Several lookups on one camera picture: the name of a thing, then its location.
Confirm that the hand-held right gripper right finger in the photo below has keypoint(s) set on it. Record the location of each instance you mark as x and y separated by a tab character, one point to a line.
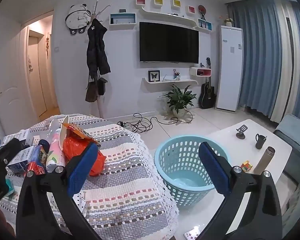
215	167

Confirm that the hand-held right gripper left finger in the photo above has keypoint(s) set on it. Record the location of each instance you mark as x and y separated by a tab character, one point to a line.
82	165

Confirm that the orange plastic bag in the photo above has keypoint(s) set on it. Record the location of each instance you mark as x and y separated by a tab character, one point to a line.
72	150

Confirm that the pink white bottle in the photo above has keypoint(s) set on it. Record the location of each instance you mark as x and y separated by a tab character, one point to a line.
55	150

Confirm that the light blue plastic basket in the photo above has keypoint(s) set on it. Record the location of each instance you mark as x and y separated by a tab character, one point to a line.
180	155

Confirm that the clear plastic bottle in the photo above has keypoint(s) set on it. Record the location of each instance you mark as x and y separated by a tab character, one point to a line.
50	130

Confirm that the teal packet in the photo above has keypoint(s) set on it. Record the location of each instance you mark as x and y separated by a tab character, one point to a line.
10	187

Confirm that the blue white carton box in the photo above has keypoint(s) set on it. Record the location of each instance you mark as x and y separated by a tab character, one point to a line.
20	160

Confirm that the white box with grey circles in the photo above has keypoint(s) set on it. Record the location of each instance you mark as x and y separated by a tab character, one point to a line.
22	135

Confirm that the small white box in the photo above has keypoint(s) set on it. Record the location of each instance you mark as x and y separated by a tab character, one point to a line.
36	140

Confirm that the colourful puzzle cube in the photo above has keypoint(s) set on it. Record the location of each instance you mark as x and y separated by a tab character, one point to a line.
247	167

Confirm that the red patterned small box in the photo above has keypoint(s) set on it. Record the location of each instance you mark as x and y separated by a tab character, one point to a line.
37	168

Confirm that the orange snack packet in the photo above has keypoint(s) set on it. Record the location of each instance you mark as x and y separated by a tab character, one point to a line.
77	131

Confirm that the white coffee table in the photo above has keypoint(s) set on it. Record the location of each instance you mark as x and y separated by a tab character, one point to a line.
247	150

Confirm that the white dotted box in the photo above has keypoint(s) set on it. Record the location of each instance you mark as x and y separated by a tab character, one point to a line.
80	203

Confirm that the phone stand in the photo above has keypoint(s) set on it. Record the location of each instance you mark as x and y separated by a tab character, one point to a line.
242	132

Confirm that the patterned blanket with lace edge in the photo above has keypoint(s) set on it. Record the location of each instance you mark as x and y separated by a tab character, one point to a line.
125	180

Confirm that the metal thermos bottle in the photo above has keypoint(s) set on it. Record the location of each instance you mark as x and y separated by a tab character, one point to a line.
265	160

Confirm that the black mug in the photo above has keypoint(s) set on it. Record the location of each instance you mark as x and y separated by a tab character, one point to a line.
260	142

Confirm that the power strip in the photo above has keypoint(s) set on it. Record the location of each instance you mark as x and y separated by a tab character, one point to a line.
122	124

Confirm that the patterned white phone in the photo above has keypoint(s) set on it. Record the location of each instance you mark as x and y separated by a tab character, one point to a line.
191	235

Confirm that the black acoustic guitar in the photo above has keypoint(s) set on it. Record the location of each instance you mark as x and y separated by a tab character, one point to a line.
207	96

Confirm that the beige inner door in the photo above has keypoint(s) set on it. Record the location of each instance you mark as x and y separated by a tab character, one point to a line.
37	80

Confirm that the brown bag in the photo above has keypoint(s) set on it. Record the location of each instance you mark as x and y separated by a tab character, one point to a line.
91	92

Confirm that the green potted plant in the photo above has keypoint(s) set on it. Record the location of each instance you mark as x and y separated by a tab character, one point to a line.
178	98

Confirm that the black bag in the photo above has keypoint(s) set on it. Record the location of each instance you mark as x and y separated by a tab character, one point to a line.
102	86

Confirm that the grey-blue armchair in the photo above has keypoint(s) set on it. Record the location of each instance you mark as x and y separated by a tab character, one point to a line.
295	135

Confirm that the pink-lined white shelf box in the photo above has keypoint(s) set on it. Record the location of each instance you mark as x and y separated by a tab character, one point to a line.
201	72

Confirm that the pen holder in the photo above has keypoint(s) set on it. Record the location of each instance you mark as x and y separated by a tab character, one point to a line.
176	75

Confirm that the white standing air conditioner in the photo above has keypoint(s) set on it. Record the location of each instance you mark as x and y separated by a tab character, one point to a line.
228	67

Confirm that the framed butterfly picture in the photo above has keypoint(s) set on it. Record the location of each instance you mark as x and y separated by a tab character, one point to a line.
154	76

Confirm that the black coat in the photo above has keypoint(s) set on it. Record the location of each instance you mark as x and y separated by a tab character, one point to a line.
97	50

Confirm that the blue and beige curtains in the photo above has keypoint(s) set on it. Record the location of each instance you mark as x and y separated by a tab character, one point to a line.
260	55

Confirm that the small blue-lined shelf box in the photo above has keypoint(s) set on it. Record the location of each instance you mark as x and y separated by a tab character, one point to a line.
205	25

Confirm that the small flower pot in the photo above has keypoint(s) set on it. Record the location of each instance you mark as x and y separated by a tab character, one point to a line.
228	22

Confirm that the round red fan ornament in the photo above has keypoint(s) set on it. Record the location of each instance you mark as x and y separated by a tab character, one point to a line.
202	9

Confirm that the short curved white wall shelf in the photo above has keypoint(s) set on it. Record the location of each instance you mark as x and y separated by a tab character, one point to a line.
170	81

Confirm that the hanging wall ornament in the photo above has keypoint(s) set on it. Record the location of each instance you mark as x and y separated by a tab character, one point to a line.
48	45

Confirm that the wall-mounted television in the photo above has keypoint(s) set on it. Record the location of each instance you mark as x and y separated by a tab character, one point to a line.
168	42

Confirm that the panda wall clock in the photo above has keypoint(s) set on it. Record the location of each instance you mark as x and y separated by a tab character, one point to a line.
76	18

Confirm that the blue-lined wall shelf box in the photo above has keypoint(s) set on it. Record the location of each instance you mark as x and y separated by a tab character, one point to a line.
122	19

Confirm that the long curved white wall shelf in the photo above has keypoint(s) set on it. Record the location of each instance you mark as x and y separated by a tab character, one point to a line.
170	15

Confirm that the red wall cube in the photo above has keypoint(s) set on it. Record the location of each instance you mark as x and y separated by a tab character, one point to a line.
191	9

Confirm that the yellow wall cube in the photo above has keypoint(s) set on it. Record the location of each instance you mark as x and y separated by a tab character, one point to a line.
159	1
177	3

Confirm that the pink wall cube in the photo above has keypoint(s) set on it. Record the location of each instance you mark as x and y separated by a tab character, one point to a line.
140	1

